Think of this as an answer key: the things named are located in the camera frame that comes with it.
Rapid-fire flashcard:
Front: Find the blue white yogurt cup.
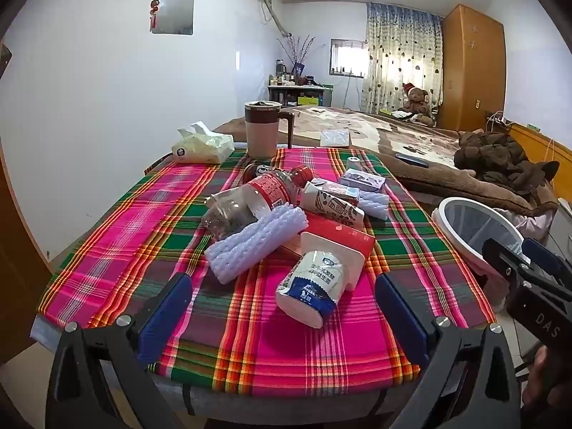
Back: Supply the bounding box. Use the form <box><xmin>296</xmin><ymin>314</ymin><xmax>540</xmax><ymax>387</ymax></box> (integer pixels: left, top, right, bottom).
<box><xmin>275</xmin><ymin>250</ymin><xmax>347</xmax><ymax>329</ymax></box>

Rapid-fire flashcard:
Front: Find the brown bed blanket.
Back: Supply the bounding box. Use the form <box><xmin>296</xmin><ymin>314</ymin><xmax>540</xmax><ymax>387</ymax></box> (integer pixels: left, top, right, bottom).
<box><xmin>214</xmin><ymin>106</ymin><xmax>559</xmax><ymax>215</ymax></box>

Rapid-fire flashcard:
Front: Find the brown white travel mug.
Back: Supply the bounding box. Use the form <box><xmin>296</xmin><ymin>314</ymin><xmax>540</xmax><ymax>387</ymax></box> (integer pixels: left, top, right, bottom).
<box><xmin>244</xmin><ymin>100</ymin><xmax>296</xmax><ymax>160</ymax></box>

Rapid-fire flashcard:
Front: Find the vase with dry branches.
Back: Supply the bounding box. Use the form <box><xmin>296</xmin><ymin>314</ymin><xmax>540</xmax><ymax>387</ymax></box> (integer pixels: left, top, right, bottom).
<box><xmin>277</xmin><ymin>33</ymin><xmax>322</xmax><ymax>77</ymax></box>

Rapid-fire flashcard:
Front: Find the brown patterned white carton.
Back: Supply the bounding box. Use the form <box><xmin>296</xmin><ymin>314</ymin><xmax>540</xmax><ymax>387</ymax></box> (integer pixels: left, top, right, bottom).
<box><xmin>299</xmin><ymin>178</ymin><xmax>366</xmax><ymax>233</ymax></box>

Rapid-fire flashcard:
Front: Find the small white foam net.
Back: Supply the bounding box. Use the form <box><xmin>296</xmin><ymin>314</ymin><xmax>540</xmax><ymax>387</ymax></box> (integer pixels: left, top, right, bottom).
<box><xmin>357</xmin><ymin>190</ymin><xmax>389</xmax><ymax>221</ymax></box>

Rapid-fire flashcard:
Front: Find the wooden wardrobe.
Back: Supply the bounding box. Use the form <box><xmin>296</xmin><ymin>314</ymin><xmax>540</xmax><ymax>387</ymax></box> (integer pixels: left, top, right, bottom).
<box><xmin>435</xmin><ymin>4</ymin><xmax>508</xmax><ymax>130</ymax></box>

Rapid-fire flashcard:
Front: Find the blue phone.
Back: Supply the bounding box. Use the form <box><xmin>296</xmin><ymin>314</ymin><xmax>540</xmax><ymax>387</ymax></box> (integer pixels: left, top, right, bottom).
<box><xmin>395</xmin><ymin>152</ymin><xmax>432</xmax><ymax>168</ymax></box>

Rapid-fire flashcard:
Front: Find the red and white box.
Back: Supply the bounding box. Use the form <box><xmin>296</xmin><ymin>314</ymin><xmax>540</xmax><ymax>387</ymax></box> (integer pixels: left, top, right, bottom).
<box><xmin>279</xmin><ymin>214</ymin><xmax>376</xmax><ymax>289</ymax></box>

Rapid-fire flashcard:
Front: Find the clear plastic packet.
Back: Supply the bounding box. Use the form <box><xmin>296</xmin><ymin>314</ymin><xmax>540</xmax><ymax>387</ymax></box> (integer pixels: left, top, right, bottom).
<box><xmin>319</xmin><ymin>128</ymin><xmax>350</xmax><ymax>147</ymax></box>

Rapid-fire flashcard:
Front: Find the red drink can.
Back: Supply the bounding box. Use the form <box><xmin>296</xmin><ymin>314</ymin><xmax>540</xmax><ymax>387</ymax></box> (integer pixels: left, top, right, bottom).
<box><xmin>242</xmin><ymin>163</ymin><xmax>282</xmax><ymax>185</ymax></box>

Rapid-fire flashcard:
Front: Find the pink green plaid tablecloth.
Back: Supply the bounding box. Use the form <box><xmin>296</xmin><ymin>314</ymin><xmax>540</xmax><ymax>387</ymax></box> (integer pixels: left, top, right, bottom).
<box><xmin>38</xmin><ymin>147</ymin><xmax>497</xmax><ymax>394</ymax></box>

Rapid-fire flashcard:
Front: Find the patterned curtain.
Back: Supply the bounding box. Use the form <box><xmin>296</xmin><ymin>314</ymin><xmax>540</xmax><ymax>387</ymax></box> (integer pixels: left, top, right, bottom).
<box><xmin>361</xmin><ymin>2</ymin><xmax>444</xmax><ymax>114</ymax></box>

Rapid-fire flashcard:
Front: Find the window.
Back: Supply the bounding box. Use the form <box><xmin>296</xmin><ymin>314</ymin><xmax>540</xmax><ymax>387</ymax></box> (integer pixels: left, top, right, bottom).
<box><xmin>331</xmin><ymin>39</ymin><xmax>368</xmax><ymax>76</ymax></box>

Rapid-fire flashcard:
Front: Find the grey wall panel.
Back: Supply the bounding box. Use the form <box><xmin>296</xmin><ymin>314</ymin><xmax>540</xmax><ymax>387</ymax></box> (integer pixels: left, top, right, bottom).
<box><xmin>151</xmin><ymin>0</ymin><xmax>194</xmax><ymax>35</ymax></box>

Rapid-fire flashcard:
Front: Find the soft tissue pack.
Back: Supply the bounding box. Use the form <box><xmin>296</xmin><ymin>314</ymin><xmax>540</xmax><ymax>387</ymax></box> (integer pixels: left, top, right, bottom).
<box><xmin>172</xmin><ymin>122</ymin><xmax>235</xmax><ymax>164</ymax></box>

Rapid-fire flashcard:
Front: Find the brown teddy bear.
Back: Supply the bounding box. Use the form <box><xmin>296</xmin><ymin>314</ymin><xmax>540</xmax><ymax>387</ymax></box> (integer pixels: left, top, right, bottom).
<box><xmin>400</xmin><ymin>83</ymin><xmax>435</xmax><ymax>127</ymax></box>

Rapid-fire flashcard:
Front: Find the grey table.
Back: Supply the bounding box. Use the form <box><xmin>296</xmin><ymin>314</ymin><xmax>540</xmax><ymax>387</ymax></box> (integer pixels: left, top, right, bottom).
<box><xmin>30</xmin><ymin>310</ymin><xmax>425</xmax><ymax>425</ymax></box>

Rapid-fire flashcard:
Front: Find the clear plastic bottle red label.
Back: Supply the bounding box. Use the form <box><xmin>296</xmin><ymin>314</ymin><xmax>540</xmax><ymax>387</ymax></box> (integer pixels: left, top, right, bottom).
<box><xmin>201</xmin><ymin>165</ymin><xmax>312</xmax><ymax>242</ymax></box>

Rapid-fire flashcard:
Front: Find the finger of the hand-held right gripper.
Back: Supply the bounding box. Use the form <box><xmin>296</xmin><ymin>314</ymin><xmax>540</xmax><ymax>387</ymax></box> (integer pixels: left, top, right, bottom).
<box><xmin>522</xmin><ymin>238</ymin><xmax>572</xmax><ymax>305</ymax></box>
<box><xmin>482</xmin><ymin>238</ymin><xmax>537</xmax><ymax>291</ymax></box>

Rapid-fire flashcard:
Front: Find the white air conditioner pipe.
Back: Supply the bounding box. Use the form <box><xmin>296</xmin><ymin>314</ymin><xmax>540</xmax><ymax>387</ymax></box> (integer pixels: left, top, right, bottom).
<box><xmin>257</xmin><ymin>0</ymin><xmax>291</xmax><ymax>39</ymax></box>

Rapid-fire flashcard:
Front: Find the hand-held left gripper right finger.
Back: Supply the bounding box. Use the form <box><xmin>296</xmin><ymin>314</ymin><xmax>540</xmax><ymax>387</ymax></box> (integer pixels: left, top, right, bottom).
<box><xmin>374</xmin><ymin>272</ymin><xmax>523</xmax><ymax>429</ymax></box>

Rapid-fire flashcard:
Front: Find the dark brown cloth pile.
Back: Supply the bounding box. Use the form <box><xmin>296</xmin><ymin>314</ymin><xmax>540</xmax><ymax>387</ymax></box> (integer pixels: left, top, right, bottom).
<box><xmin>453</xmin><ymin>129</ymin><xmax>559</xmax><ymax>197</ymax></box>

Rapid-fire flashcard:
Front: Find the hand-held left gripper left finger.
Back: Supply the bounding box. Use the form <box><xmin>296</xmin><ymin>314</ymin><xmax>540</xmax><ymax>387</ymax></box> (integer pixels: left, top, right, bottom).
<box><xmin>45</xmin><ymin>272</ymin><xmax>194</xmax><ymax>429</ymax></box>

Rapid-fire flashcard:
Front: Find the cluttered side desk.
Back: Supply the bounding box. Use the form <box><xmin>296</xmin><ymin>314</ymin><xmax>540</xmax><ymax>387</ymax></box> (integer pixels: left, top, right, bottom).
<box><xmin>267</xmin><ymin>83</ymin><xmax>334</xmax><ymax>108</ymax></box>

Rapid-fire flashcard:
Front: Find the person's right hand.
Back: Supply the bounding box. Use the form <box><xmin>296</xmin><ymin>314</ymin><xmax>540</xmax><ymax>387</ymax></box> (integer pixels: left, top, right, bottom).
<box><xmin>521</xmin><ymin>344</ymin><xmax>572</xmax><ymax>407</ymax></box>

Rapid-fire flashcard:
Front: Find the white trash bin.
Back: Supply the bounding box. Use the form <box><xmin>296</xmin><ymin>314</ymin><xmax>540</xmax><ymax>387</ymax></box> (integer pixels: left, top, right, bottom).
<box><xmin>431</xmin><ymin>197</ymin><xmax>537</xmax><ymax>309</ymax></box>

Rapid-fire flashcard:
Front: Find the wooden headboard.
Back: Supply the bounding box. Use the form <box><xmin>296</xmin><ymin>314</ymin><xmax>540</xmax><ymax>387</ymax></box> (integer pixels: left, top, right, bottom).
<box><xmin>509</xmin><ymin>123</ymin><xmax>572</xmax><ymax>175</ymax></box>

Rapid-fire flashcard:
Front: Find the purple drink carton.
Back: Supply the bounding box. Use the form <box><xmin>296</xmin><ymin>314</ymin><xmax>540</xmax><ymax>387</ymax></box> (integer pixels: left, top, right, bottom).
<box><xmin>339</xmin><ymin>171</ymin><xmax>386</xmax><ymax>194</ymax></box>

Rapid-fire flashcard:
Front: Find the white charger cable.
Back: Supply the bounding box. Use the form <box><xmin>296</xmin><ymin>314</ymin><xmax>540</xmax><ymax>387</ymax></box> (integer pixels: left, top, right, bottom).
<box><xmin>485</xmin><ymin>109</ymin><xmax>512</xmax><ymax>132</ymax></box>

